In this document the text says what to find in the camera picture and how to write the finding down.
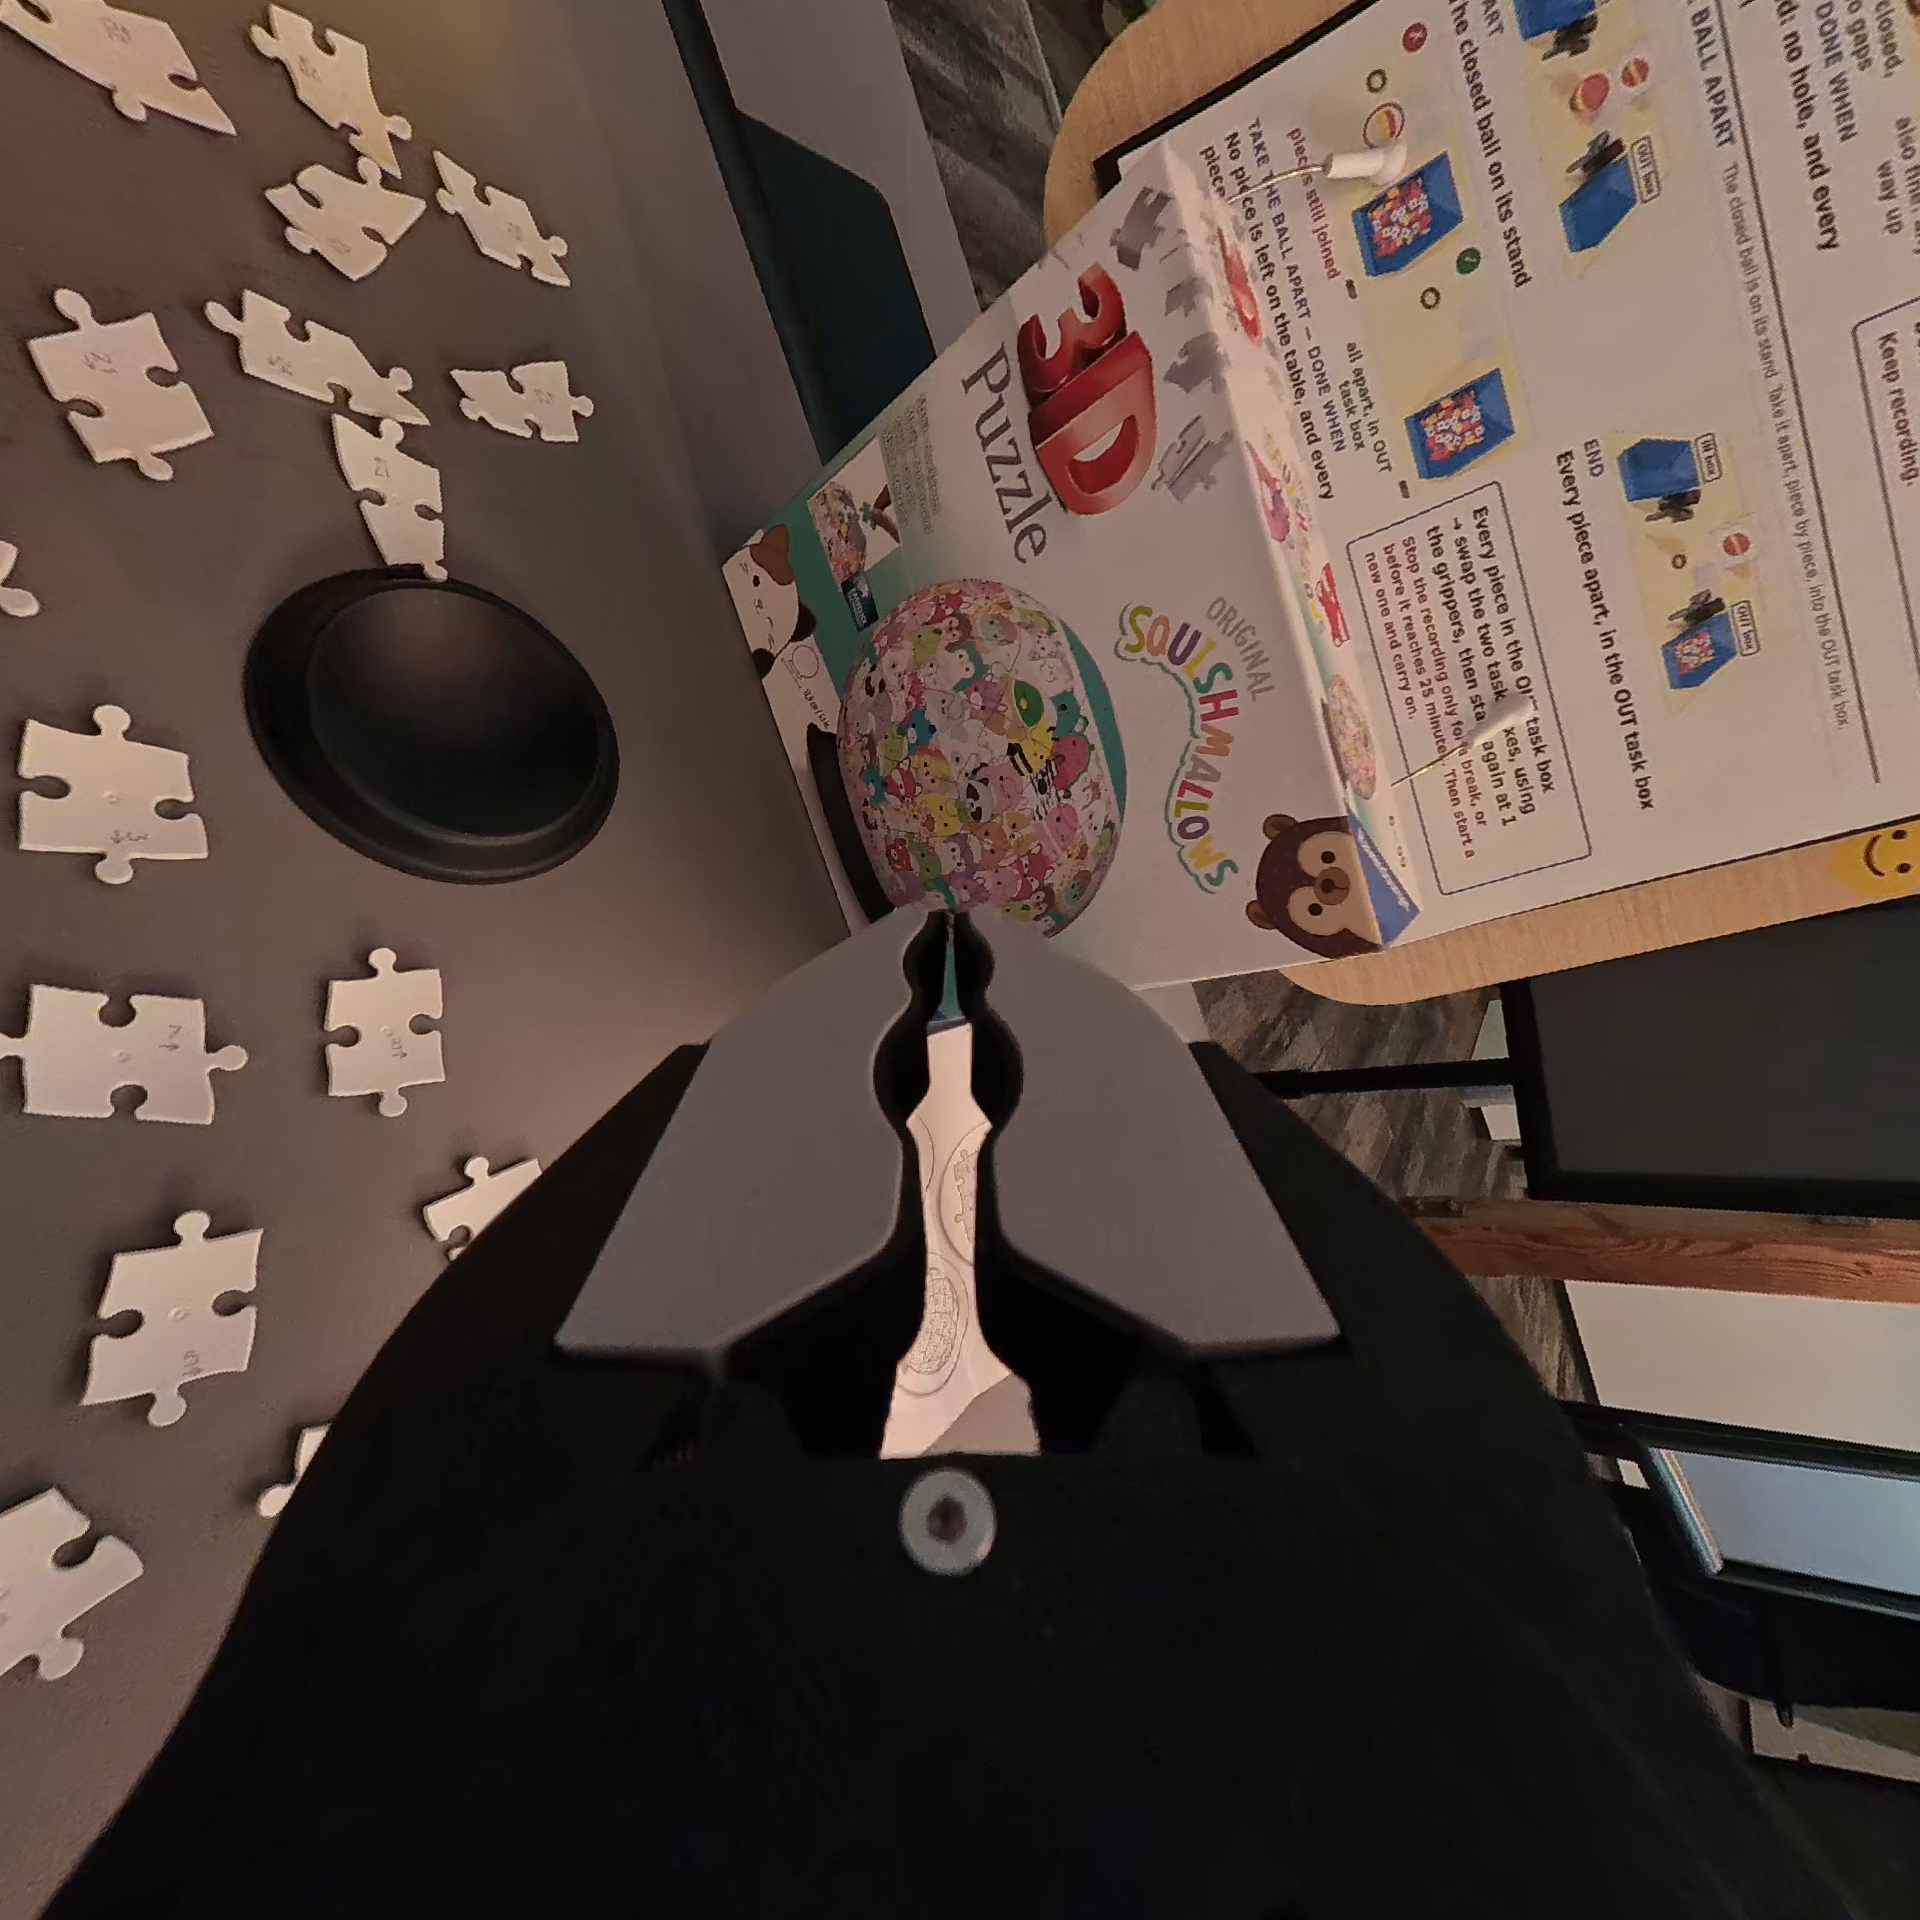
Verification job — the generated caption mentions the black round ball stand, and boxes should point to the black round ball stand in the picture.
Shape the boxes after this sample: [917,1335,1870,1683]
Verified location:
[242,570,620,884]

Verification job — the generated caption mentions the wooden ledge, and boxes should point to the wooden ledge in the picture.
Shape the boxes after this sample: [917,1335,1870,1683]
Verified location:
[1410,1200,1920,1283]

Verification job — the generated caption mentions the black flat screen monitor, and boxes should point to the black flat screen monitor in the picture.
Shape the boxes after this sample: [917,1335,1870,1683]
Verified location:
[1498,900,1920,1200]

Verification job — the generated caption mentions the white puzzle pieces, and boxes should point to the white puzzle pieces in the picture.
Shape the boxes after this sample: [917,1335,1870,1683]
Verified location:
[0,0,593,1681]

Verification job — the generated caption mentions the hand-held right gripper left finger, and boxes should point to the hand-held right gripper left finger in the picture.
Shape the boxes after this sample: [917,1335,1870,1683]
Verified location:
[561,909,954,1456]

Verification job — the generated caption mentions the white printed instruction poster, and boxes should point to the white printed instruction poster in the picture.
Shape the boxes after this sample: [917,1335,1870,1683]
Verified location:
[1095,0,1920,938]

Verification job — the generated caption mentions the colourful puzzle box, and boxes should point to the colourful puzzle box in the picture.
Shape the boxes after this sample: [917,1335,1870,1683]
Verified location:
[720,143,1421,999]

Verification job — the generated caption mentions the white instruction leaflet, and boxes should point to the white instruction leaflet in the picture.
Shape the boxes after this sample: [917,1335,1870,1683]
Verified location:
[876,1028,1038,1456]

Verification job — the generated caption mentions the dark teal seat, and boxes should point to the dark teal seat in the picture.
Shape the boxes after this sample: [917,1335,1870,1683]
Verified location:
[737,112,984,466]

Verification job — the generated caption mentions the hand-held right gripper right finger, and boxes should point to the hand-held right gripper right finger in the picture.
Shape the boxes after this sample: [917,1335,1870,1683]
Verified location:
[958,914,1340,1456]

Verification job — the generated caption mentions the yellow smiley sticker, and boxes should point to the yellow smiley sticker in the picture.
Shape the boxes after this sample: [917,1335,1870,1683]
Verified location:
[1826,815,1920,901]

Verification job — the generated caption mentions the light wooden board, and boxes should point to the light wooden board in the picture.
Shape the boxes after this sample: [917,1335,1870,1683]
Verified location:
[1042,0,1920,1011]

